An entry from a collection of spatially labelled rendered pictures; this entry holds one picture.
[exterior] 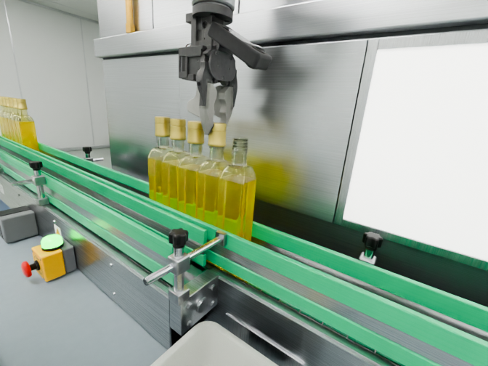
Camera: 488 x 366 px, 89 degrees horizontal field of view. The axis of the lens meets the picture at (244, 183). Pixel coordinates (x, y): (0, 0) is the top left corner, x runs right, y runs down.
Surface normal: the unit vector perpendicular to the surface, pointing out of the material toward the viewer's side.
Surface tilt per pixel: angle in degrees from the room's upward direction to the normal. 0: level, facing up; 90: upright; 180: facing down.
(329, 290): 90
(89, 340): 0
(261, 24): 90
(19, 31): 90
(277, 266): 90
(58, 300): 0
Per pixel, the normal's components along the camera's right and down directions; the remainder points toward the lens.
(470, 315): -0.58, 0.20
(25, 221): 0.81, 0.22
